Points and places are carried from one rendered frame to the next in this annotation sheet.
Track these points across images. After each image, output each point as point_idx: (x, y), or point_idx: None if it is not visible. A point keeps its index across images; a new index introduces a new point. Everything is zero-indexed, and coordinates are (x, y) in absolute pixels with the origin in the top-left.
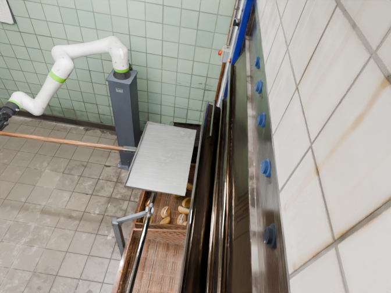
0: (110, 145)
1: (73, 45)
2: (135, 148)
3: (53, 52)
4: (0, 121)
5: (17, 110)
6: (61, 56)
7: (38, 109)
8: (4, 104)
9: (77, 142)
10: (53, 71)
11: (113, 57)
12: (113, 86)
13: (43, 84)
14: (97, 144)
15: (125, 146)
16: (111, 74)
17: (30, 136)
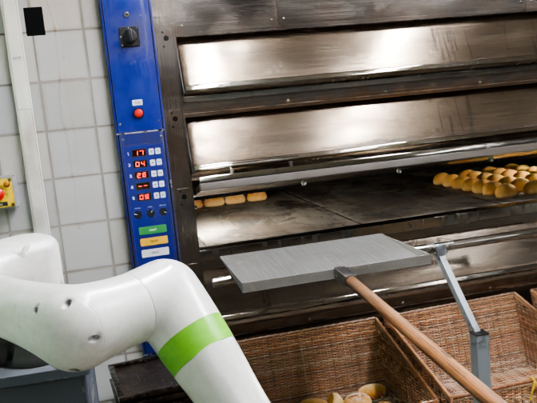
0: (361, 286)
1: (33, 284)
2: (338, 266)
3: (113, 297)
4: None
5: None
6: (146, 265)
7: None
8: None
9: (399, 316)
10: (212, 309)
11: (54, 265)
12: (89, 390)
13: (251, 393)
14: (376, 297)
15: (344, 274)
16: (49, 366)
17: (478, 379)
